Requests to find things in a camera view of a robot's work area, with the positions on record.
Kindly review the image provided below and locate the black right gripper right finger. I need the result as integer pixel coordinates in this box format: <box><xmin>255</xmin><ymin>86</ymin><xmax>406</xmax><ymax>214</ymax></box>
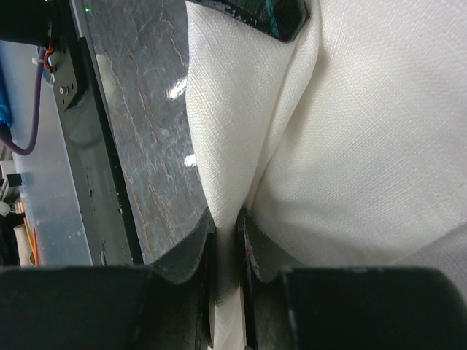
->
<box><xmin>236</xmin><ymin>209</ymin><xmax>466</xmax><ymax>349</ymax></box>

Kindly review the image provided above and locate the aluminium front rail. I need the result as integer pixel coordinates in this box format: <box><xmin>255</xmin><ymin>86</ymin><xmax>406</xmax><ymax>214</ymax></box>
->
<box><xmin>1</xmin><ymin>42</ymin><xmax>92</xmax><ymax>266</ymax></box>

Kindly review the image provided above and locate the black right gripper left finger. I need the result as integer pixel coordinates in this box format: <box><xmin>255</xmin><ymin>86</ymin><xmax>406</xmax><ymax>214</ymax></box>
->
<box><xmin>1</xmin><ymin>211</ymin><xmax>215</xmax><ymax>349</ymax></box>

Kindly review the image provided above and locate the cream cloth napkin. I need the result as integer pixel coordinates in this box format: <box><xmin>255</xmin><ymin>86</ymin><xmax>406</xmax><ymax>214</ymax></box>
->
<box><xmin>185</xmin><ymin>1</ymin><xmax>466</xmax><ymax>349</ymax></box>

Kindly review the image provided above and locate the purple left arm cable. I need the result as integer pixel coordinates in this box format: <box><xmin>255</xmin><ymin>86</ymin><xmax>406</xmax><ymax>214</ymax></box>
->
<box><xmin>0</xmin><ymin>49</ymin><xmax>47</xmax><ymax>157</ymax></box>

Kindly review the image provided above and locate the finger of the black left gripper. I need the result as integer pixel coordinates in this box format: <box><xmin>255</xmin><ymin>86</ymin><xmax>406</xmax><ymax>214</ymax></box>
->
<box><xmin>204</xmin><ymin>0</ymin><xmax>310</xmax><ymax>42</ymax></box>

